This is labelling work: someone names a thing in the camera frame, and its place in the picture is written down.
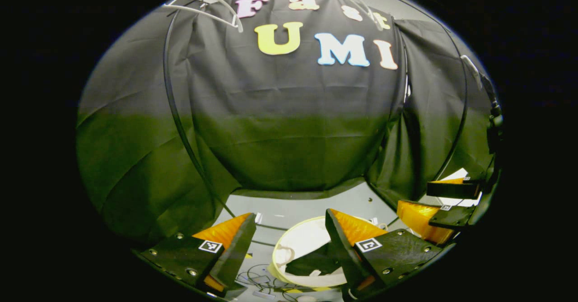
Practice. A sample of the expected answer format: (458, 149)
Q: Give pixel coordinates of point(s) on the white plastic hanger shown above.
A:
(356, 4)
(203, 16)

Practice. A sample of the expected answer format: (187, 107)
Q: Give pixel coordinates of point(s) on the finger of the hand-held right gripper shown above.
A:
(451, 189)
(451, 216)

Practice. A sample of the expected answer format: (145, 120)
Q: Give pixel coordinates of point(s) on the black backdrop cloth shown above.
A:
(289, 112)

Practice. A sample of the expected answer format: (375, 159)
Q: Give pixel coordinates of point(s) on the white round laundry hamper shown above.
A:
(302, 236)

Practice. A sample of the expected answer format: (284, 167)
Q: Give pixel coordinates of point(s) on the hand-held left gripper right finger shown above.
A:
(343, 248)

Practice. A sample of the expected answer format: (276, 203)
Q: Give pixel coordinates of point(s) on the black knit sweater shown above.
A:
(316, 261)

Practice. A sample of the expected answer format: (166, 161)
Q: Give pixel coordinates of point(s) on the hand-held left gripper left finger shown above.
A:
(237, 248)

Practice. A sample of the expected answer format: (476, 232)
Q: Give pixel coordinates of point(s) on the black metal clothes rack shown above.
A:
(165, 67)

